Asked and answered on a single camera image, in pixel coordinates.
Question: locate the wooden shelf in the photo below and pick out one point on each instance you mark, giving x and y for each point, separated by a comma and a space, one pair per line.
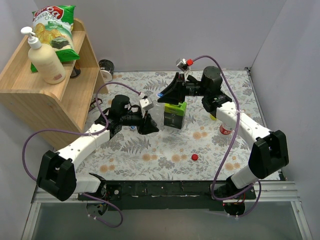
40, 105

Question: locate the yellow bottle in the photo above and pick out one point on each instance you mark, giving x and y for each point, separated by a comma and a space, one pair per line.
213, 117

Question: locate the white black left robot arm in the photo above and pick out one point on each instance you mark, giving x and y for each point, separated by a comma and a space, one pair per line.
57, 173

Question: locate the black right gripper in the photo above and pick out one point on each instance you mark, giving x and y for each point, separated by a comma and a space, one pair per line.
181, 87

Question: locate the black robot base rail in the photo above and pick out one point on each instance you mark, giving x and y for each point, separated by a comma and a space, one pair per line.
161, 195

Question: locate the clear plastic bottle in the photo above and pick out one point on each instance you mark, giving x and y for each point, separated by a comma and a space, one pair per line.
158, 110

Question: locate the green Gillette razor box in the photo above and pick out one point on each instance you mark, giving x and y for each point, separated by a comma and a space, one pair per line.
174, 115

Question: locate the black tape roll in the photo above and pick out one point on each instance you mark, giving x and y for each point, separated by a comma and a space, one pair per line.
107, 69

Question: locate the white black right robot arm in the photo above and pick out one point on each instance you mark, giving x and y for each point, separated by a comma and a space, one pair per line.
269, 151

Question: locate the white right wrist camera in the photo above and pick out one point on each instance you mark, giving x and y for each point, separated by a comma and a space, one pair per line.
185, 66

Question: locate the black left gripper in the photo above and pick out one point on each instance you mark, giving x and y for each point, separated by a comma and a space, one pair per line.
144, 122

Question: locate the cassava chips bag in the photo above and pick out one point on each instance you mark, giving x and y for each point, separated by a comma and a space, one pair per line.
53, 26

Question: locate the cream lotion pump bottle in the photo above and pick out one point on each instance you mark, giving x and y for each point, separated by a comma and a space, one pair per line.
44, 58

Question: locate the red label water bottle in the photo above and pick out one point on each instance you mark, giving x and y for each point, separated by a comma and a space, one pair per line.
225, 129

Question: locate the red bottle cap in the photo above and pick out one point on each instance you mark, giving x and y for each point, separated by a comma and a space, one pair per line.
194, 157

